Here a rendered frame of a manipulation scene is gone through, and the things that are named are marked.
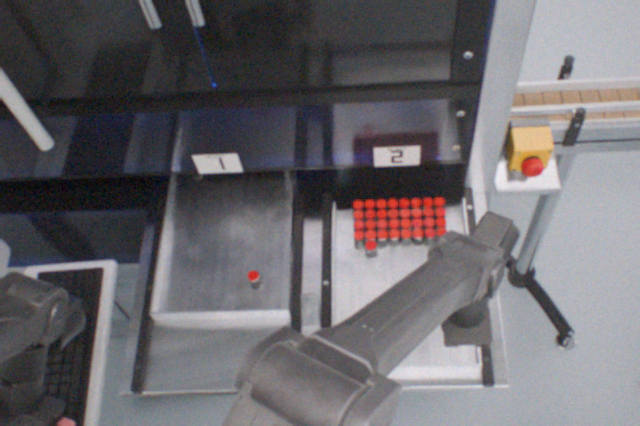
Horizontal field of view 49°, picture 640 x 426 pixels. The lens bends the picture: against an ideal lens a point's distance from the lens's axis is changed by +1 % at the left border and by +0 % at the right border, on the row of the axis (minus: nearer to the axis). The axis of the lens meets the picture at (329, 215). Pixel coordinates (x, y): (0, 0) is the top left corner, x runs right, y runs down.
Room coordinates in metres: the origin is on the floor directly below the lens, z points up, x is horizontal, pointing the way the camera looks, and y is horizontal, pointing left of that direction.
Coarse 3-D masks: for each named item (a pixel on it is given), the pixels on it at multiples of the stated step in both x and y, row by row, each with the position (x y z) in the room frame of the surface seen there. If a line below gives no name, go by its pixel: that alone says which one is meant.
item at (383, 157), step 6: (378, 150) 0.74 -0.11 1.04; (384, 150) 0.74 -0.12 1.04; (390, 150) 0.74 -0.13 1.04; (396, 150) 0.74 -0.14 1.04; (402, 150) 0.73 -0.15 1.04; (408, 150) 0.73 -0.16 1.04; (414, 150) 0.73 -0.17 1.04; (378, 156) 0.74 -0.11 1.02; (384, 156) 0.74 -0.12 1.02; (390, 156) 0.74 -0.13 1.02; (402, 156) 0.73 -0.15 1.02; (408, 156) 0.73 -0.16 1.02; (414, 156) 0.73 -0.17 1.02; (378, 162) 0.74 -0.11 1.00; (384, 162) 0.74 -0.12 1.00; (390, 162) 0.74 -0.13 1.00; (402, 162) 0.73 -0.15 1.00; (408, 162) 0.73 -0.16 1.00; (414, 162) 0.73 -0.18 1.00
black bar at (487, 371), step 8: (464, 192) 0.71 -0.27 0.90; (472, 192) 0.70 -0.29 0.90; (472, 200) 0.69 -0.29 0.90; (472, 208) 0.67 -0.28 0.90; (472, 216) 0.65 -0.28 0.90; (472, 224) 0.63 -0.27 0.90; (472, 232) 0.62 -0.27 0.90; (488, 352) 0.38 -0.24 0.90; (488, 360) 0.36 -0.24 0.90; (488, 368) 0.35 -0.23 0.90; (488, 376) 0.33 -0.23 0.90; (488, 384) 0.32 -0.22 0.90
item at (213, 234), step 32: (192, 192) 0.82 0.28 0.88; (224, 192) 0.81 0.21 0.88; (256, 192) 0.80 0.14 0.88; (288, 192) 0.78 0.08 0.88; (192, 224) 0.75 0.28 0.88; (224, 224) 0.73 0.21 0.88; (256, 224) 0.72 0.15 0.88; (288, 224) 0.71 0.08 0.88; (160, 256) 0.67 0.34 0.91; (192, 256) 0.67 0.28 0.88; (224, 256) 0.66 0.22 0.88; (256, 256) 0.65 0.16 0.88; (288, 256) 0.62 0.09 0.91; (160, 288) 0.61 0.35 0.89; (192, 288) 0.60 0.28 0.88; (224, 288) 0.59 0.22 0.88; (288, 288) 0.55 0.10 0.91; (160, 320) 0.55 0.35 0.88
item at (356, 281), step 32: (352, 224) 0.69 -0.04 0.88; (448, 224) 0.65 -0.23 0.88; (352, 256) 0.61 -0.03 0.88; (384, 256) 0.60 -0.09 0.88; (416, 256) 0.59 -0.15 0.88; (352, 288) 0.55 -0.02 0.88; (384, 288) 0.54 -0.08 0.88; (416, 352) 0.40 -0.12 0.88; (448, 352) 0.39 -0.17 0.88; (480, 352) 0.37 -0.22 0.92
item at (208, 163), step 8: (200, 160) 0.79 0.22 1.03; (208, 160) 0.79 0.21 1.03; (216, 160) 0.78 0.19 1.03; (224, 160) 0.78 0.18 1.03; (232, 160) 0.78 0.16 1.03; (200, 168) 0.79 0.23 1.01; (208, 168) 0.79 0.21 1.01; (216, 168) 0.79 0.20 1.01; (232, 168) 0.78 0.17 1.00; (240, 168) 0.78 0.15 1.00
